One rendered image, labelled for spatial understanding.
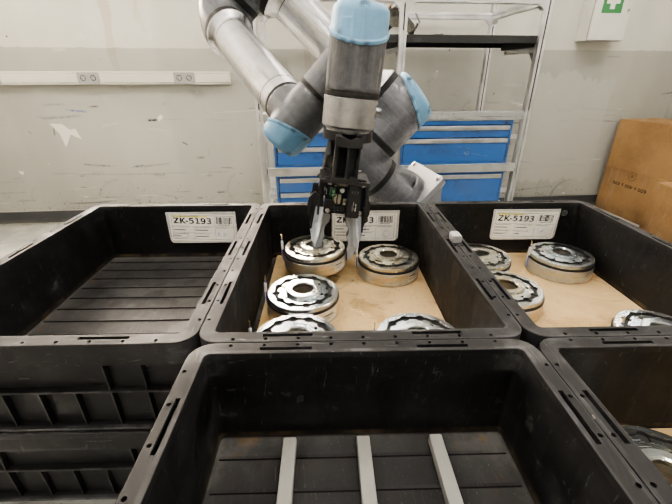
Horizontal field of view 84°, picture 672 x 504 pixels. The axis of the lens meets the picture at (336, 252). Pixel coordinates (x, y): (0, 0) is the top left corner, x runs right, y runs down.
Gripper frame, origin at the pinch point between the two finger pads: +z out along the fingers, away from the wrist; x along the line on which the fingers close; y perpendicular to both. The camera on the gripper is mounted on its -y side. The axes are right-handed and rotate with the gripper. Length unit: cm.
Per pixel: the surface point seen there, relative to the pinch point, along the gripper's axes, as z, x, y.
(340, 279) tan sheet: 4.1, 1.5, 2.7
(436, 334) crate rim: -6.6, 7.9, 30.7
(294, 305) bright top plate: 2.0, -5.6, 14.7
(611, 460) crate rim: -7.3, 15.2, 43.2
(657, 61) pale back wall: -65, 273, -286
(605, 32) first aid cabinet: -78, 209, -268
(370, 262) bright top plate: 0.8, 6.2, 2.2
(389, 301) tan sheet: 3.4, 8.6, 9.7
